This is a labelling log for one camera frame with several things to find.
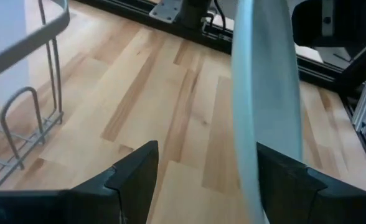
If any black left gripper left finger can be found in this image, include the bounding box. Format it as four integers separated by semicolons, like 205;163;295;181
0;140;159;224

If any metal wire dish rack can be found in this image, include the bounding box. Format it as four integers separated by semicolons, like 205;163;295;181
0;0;71;190

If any clear plastic cutlery holder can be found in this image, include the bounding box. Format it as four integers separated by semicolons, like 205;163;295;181
0;0;44;106

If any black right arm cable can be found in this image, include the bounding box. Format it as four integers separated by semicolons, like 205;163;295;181
212;0;233;41

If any silver metal bracket plate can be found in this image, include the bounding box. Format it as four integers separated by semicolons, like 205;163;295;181
148;0;184;24

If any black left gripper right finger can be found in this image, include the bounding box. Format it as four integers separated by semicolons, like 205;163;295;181
256;141;366;224

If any grey round plate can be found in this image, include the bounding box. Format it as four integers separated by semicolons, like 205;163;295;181
231;0;304;224

